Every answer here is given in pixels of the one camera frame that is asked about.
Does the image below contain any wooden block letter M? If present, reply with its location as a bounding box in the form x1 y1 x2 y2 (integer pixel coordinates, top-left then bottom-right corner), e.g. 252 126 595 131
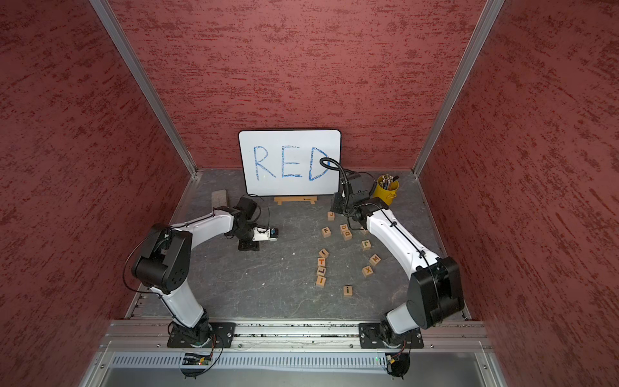
369 255 381 268

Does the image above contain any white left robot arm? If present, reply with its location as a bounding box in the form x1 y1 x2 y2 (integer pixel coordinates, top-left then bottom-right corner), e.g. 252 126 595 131
132 197 279 348

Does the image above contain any yellow pencil cup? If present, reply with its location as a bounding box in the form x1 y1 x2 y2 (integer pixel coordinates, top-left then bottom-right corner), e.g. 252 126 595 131
372 174 400 206

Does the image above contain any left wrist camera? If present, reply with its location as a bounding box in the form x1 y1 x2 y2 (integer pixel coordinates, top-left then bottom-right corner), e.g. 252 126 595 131
252 227 279 242

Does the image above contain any black corrugated cable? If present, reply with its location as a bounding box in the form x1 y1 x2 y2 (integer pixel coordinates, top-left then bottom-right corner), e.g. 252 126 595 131
318 156 351 199

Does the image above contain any wooden whiteboard stand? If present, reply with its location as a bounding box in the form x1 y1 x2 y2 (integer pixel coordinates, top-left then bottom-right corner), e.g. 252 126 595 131
274 196 318 205

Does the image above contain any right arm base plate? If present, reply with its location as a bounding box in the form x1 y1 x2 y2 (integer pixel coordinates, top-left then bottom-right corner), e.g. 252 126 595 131
358 322 424 350

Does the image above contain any grey stone-look eraser case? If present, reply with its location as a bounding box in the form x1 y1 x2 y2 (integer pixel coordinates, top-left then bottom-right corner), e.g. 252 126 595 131
211 189 229 211

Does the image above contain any whiteboard with RED text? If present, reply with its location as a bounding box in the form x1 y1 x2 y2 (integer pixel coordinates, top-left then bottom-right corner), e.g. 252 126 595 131
238 129 342 196

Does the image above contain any wooden block letter X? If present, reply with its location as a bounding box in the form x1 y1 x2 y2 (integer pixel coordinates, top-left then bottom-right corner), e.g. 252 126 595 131
362 266 374 277

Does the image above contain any aluminium front rail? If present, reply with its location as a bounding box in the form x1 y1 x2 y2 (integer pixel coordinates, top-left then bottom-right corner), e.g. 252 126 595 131
98 319 494 353

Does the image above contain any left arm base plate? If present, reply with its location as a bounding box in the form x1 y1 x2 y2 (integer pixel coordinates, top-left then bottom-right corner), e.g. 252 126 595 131
167 322 236 350

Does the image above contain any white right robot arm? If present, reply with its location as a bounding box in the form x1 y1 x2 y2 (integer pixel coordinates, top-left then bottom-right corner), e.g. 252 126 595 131
331 169 465 348

